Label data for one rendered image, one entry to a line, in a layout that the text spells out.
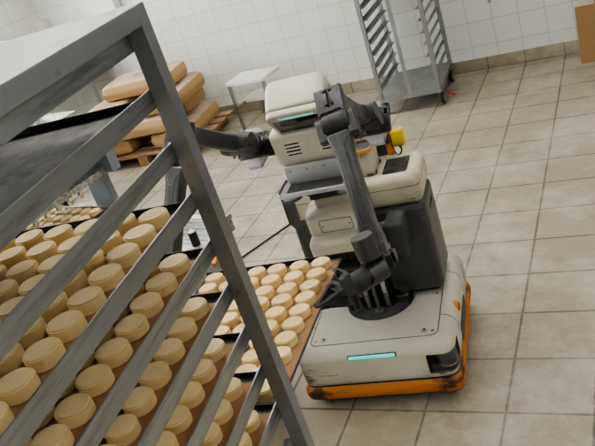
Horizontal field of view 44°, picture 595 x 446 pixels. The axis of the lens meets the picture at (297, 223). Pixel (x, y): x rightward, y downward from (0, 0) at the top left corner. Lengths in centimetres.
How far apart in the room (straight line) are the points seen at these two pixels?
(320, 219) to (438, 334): 62
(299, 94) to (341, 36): 423
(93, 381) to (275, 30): 594
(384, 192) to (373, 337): 56
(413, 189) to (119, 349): 189
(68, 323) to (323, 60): 588
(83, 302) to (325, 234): 172
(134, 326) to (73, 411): 18
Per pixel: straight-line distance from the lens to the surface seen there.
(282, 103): 242
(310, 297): 177
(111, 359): 106
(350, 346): 288
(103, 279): 106
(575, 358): 304
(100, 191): 342
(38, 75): 91
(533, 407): 286
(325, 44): 669
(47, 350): 95
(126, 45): 115
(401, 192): 282
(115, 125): 107
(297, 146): 252
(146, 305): 115
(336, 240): 262
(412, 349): 281
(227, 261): 126
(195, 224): 280
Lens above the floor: 193
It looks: 25 degrees down
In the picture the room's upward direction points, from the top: 19 degrees counter-clockwise
